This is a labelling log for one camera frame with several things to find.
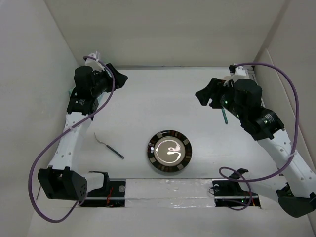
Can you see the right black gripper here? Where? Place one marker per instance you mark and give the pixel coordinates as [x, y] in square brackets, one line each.
[214, 89]

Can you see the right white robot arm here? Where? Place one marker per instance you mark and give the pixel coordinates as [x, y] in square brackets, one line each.
[295, 187]

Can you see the knife with green handle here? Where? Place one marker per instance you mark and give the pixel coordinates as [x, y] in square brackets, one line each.
[224, 115]

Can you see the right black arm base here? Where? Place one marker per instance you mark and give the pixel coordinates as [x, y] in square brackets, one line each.
[230, 194]

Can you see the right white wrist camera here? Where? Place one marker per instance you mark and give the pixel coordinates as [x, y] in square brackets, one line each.
[236, 74]

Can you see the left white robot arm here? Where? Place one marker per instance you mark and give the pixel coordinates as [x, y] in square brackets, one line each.
[60, 180]

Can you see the dark rimmed dinner plate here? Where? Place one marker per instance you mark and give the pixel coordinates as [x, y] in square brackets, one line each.
[169, 151]

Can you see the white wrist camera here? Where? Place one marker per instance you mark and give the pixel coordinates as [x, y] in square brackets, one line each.
[236, 74]
[92, 60]

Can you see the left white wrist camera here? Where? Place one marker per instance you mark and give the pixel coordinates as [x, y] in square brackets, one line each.
[92, 60]

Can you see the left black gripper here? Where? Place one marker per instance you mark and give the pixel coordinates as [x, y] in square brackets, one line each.
[119, 79]

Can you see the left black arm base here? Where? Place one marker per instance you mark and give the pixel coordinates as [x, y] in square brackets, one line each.
[103, 191]

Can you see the fork with dark handle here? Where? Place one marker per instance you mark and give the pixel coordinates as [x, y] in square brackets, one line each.
[109, 147]

